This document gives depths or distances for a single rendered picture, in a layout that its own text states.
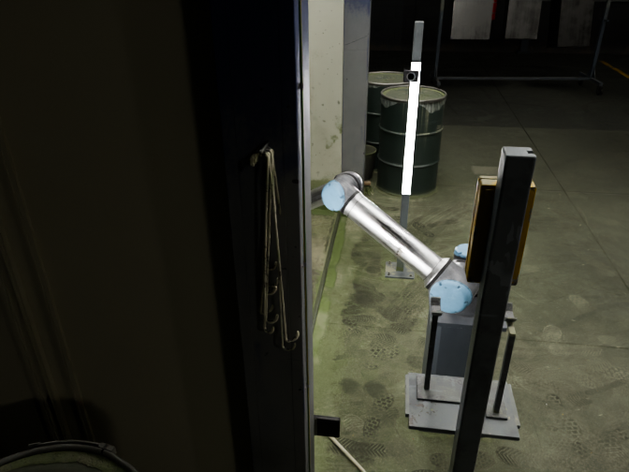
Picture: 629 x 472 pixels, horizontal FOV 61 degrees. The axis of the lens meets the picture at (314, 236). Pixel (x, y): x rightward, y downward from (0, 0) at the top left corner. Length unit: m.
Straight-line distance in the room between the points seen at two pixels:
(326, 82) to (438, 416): 2.96
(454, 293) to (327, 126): 2.43
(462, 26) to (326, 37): 4.97
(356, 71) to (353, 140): 0.53
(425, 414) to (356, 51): 2.94
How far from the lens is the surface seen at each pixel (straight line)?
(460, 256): 2.24
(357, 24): 4.07
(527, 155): 1.16
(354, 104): 4.17
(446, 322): 2.30
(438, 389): 1.77
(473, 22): 8.89
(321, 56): 4.13
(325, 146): 4.29
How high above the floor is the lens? 2.01
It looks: 28 degrees down
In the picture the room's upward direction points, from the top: 1 degrees counter-clockwise
